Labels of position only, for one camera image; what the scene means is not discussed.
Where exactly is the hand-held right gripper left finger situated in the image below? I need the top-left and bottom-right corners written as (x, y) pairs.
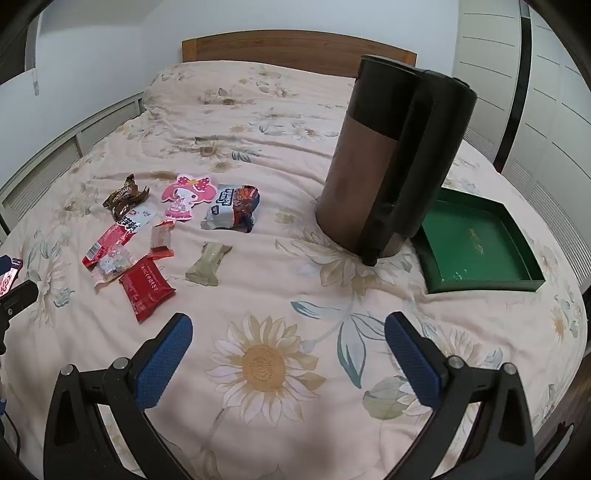
top-left (43, 313), bottom-right (194, 480)

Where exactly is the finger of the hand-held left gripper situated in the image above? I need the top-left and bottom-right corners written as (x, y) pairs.
top-left (0, 281), bottom-right (38, 319)
top-left (0, 256), bottom-right (23, 298)

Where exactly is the white wardrobe door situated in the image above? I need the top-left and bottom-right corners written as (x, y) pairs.
top-left (455, 0), bottom-right (591, 296)

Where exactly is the green box tray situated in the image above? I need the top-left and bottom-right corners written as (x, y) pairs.
top-left (411, 187), bottom-right (546, 295)

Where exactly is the clear bag of white candies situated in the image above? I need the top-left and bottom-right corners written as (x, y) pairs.
top-left (90, 244), bottom-right (132, 294)

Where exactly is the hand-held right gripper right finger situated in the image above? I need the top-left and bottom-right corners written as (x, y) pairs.
top-left (384, 311), bottom-right (536, 480)

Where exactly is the white and blue cookie packet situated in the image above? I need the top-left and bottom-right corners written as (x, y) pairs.
top-left (200, 184), bottom-right (260, 234)

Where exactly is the brown candy packet strip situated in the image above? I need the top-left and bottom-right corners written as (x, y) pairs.
top-left (102, 174), bottom-right (151, 221)

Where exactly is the brown and black electric kettle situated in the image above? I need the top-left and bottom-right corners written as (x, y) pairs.
top-left (315, 54), bottom-right (478, 267)

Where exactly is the clear packet with red ends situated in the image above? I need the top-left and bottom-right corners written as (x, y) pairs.
top-left (150, 220), bottom-right (175, 260)

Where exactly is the pale green candy packet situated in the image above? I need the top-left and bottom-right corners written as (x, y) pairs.
top-left (185, 241), bottom-right (233, 288)

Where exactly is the wooden headboard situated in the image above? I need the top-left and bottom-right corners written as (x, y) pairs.
top-left (181, 32), bottom-right (417, 68)

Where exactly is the pink cartoon rabbit candy packet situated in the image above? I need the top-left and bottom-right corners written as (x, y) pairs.
top-left (160, 172), bottom-right (218, 223)

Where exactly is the floral bedspread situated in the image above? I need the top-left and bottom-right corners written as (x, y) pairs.
top-left (0, 60), bottom-right (587, 480)

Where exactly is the red square snack packet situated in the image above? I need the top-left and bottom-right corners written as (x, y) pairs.
top-left (119, 258), bottom-right (177, 325)

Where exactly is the white slatted wall panel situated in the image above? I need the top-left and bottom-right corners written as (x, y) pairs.
top-left (0, 90), bottom-right (146, 232)

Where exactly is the long red snack packet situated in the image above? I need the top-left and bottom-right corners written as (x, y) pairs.
top-left (82, 206), bottom-right (155, 268)

